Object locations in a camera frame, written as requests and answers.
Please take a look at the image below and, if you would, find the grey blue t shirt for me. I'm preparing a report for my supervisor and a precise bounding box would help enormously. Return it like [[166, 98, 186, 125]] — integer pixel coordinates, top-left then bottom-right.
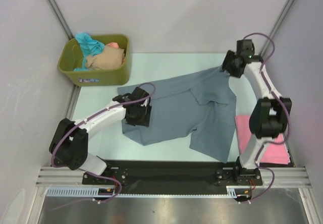
[[122, 67, 236, 163]]

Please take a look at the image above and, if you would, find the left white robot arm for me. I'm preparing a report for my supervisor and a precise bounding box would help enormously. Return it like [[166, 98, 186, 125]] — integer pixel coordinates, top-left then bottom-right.
[[49, 83, 156, 184]]

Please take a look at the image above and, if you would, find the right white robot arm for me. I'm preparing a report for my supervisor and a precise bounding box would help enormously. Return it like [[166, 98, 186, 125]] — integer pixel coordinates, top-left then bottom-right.
[[221, 38, 292, 184]]

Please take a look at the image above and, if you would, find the beige t shirt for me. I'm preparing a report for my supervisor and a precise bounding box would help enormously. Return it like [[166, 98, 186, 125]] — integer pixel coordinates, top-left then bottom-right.
[[85, 46, 125, 70]]

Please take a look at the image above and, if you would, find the salmon pink t shirt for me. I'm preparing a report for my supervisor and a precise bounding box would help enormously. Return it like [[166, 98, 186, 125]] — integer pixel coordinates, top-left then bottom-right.
[[106, 42, 120, 48]]

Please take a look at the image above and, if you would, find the turquoise t shirt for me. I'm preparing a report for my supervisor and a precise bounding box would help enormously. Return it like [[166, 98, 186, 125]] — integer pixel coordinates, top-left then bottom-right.
[[74, 32, 105, 71]]

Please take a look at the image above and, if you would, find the olive green plastic bin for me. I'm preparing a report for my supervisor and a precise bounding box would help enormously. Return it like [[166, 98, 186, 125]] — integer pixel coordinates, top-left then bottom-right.
[[58, 34, 131, 87]]

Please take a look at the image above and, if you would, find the folded pink t shirt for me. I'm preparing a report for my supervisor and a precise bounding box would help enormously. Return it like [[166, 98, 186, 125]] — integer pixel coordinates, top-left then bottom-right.
[[235, 115, 290, 165]]

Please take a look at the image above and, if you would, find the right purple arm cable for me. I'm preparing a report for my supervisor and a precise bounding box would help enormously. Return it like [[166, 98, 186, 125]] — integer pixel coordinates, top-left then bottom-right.
[[237, 32, 291, 204]]

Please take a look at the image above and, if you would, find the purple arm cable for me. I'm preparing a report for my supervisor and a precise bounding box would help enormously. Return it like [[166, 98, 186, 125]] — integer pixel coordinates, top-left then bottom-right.
[[237, 32, 291, 204], [50, 82, 156, 205]]

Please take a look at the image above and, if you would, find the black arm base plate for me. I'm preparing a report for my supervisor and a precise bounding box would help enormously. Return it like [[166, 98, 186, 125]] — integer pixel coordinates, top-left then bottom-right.
[[81, 160, 263, 196]]

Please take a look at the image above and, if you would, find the right aluminium corner post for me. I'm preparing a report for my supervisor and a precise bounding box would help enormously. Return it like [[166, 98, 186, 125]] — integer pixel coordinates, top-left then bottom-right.
[[259, 0, 297, 57]]

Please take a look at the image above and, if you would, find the aluminium corner post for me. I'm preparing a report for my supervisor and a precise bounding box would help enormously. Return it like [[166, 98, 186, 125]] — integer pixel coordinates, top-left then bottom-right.
[[259, 0, 297, 57], [46, 0, 74, 40]]

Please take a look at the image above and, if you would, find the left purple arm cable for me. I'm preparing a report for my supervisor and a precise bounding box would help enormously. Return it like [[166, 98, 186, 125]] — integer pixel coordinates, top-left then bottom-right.
[[50, 82, 156, 205]]

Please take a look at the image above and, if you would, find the blue slotted cable duct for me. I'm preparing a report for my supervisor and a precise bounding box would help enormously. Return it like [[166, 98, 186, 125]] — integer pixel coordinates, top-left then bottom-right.
[[46, 187, 250, 199]]

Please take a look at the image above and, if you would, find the aluminium front rail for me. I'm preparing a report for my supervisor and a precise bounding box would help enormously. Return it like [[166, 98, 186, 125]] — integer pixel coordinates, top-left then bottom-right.
[[36, 167, 311, 188]]

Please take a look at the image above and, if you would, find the left aluminium corner post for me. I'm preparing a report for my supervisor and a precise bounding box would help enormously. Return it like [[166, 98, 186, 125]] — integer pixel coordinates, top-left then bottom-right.
[[46, 0, 74, 40]]

